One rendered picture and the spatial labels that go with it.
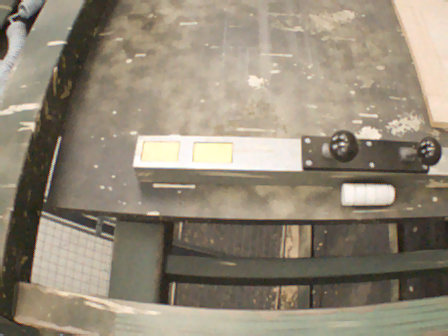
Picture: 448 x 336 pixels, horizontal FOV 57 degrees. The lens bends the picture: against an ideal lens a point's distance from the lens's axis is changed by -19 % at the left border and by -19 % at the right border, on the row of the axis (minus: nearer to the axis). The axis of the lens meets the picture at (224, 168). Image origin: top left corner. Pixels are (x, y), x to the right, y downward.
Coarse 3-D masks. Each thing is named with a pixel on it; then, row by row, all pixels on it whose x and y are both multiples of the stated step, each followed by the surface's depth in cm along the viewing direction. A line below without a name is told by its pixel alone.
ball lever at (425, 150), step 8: (424, 144) 51; (432, 144) 50; (440, 144) 51; (400, 152) 62; (408, 152) 60; (416, 152) 56; (424, 152) 51; (432, 152) 50; (440, 152) 50; (408, 160) 61; (424, 160) 51; (432, 160) 50
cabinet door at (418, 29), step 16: (400, 0) 86; (416, 0) 87; (432, 0) 87; (400, 16) 83; (416, 16) 83; (432, 16) 84; (416, 32) 81; (432, 32) 81; (416, 48) 78; (432, 48) 78; (416, 64) 76; (432, 64) 76; (432, 80) 74; (432, 96) 72; (432, 112) 70
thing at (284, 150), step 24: (192, 144) 66; (240, 144) 65; (264, 144) 65; (288, 144) 65; (144, 168) 64; (168, 168) 64; (192, 168) 64; (216, 168) 64; (240, 168) 63; (264, 168) 63; (288, 168) 63; (432, 168) 62
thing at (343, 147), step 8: (336, 136) 52; (344, 136) 51; (352, 136) 51; (328, 144) 53; (336, 144) 51; (344, 144) 51; (352, 144) 51; (328, 152) 62; (336, 152) 51; (344, 152) 51; (352, 152) 51; (336, 160) 52; (344, 160) 52; (352, 160) 52
